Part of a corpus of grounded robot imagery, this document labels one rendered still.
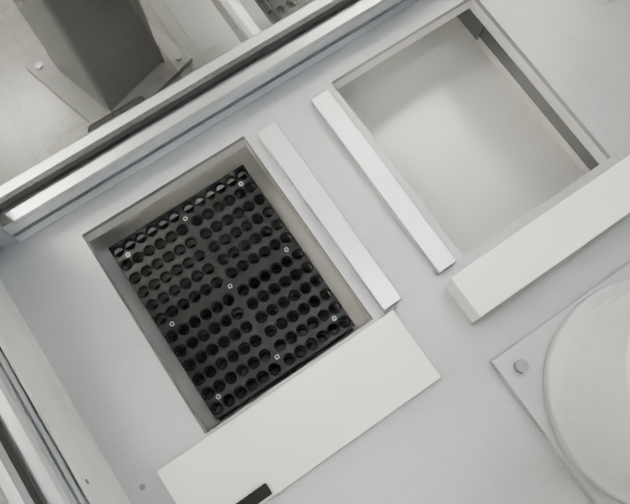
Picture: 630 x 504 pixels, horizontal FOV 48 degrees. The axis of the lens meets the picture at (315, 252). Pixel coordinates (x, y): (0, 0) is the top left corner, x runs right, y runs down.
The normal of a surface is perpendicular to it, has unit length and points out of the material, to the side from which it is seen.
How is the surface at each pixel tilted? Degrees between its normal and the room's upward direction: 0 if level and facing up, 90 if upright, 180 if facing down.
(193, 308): 0
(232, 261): 0
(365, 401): 0
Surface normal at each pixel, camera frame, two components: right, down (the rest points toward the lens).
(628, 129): 0.01, -0.25
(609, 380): -1.00, -0.02
